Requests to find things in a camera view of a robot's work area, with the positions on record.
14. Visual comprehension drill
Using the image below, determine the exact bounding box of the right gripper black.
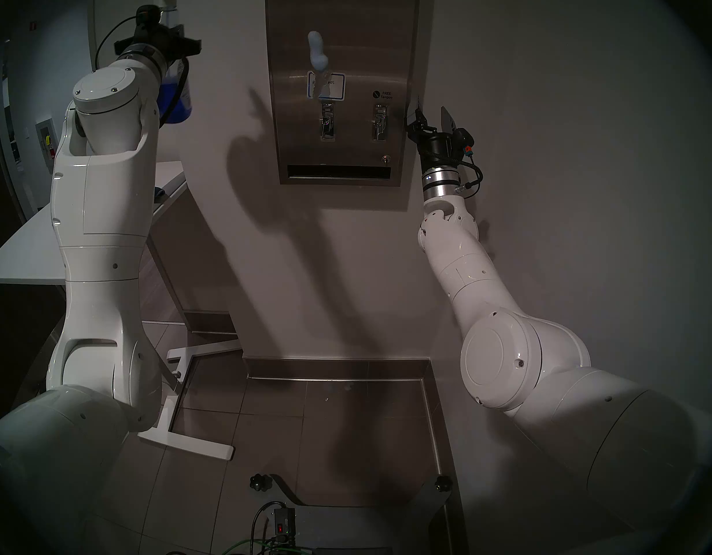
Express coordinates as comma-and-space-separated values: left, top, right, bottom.
406, 97, 462, 173

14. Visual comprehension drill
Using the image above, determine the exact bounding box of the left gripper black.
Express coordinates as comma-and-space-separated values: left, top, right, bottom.
114, 27, 202, 63

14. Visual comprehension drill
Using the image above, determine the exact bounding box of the blue cleaner spray bottle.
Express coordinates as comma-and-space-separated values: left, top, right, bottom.
155, 0, 193, 124

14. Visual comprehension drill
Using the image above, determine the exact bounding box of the robot base metal plate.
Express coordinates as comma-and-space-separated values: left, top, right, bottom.
269, 473, 452, 555

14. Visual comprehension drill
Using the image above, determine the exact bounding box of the white cleaner foam blob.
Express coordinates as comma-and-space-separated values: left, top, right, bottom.
307, 31, 332, 75

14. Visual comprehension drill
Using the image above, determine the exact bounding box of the blue bordered white label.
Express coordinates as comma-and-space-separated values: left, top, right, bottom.
307, 71, 346, 101

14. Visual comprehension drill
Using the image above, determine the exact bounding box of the white table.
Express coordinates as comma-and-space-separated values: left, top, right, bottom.
0, 160, 241, 461

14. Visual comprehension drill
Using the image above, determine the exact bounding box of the black electronics box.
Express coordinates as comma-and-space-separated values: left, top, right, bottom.
269, 505, 299, 540

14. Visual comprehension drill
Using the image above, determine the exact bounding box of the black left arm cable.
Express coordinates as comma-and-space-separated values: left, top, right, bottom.
96, 15, 190, 128

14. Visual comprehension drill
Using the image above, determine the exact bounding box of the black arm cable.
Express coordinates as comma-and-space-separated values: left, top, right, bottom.
96, 15, 190, 128
457, 158, 484, 199

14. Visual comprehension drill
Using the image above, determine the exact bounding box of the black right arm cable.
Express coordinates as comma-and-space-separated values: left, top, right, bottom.
457, 158, 484, 199

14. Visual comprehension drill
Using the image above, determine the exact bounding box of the stainless steel wall dispenser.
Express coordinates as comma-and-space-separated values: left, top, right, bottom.
265, 0, 421, 187

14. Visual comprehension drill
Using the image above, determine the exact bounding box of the fire extinguisher wall cabinet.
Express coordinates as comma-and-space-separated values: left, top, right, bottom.
35, 117, 60, 176

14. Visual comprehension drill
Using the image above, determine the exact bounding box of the black base cable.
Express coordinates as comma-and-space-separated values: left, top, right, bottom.
250, 501, 287, 555

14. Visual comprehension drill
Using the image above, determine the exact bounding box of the green cable bundle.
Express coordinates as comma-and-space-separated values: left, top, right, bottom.
220, 534, 316, 555

